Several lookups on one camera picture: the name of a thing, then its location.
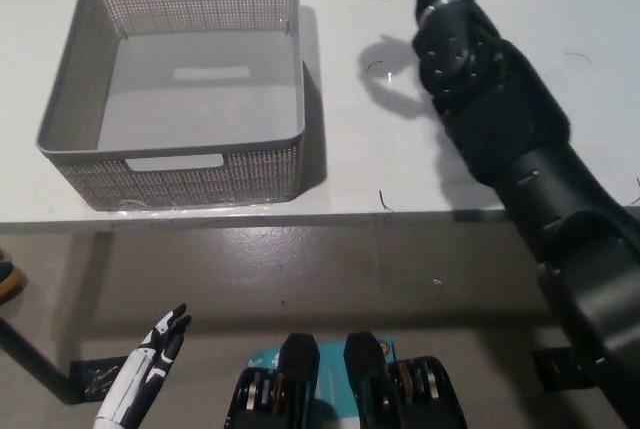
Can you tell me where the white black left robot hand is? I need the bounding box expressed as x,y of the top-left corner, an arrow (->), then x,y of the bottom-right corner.
94,302 -> 194,429

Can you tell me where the black metal table leg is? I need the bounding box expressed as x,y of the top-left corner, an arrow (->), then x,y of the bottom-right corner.
0,316 -> 129,405
532,346 -> 601,391

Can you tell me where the dark shoe with tan sole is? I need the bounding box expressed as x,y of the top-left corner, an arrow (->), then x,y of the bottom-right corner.
0,261 -> 27,305

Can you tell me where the grey perforated plastic basket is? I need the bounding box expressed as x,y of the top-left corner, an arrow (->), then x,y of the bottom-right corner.
34,0 -> 307,211

